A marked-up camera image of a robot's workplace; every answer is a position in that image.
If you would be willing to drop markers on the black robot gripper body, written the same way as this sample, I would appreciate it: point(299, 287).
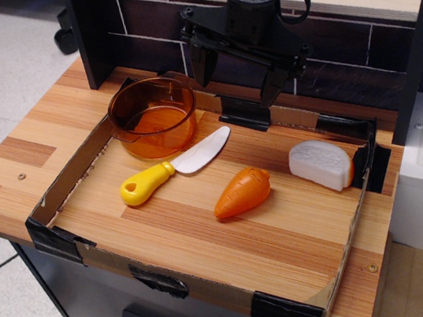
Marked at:
point(252, 30)

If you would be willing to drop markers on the black shelf post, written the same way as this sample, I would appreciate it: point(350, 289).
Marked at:
point(89, 28)
point(412, 82)

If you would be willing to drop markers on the black right shelf post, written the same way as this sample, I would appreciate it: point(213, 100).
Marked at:
point(412, 82)

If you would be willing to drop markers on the white toy cheese wedge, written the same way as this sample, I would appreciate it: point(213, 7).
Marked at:
point(323, 163)

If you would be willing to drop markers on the yellow handled toy knife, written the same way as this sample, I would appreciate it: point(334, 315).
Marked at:
point(138, 188)

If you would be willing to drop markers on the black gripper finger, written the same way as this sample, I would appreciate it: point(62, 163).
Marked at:
point(203, 60)
point(275, 79)

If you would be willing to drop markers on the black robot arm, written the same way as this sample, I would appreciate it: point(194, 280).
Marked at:
point(252, 30)

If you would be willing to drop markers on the orange plastic toy carrot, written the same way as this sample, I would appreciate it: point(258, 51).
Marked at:
point(247, 189)

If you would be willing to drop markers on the transparent orange plastic pot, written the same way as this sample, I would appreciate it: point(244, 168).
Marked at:
point(154, 117)

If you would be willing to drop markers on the black left shelf post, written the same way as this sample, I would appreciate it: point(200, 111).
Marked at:
point(89, 28)

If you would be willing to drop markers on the black office chair caster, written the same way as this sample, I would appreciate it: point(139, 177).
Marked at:
point(64, 38)

